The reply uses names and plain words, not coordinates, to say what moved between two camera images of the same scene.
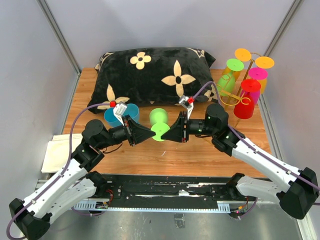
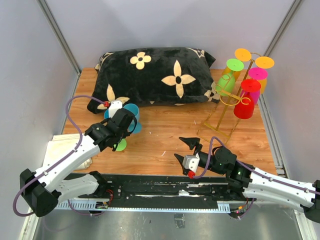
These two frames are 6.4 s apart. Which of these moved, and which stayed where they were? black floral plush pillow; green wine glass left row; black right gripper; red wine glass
Moved: black right gripper
Stayed: green wine glass left row; red wine glass; black floral plush pillow
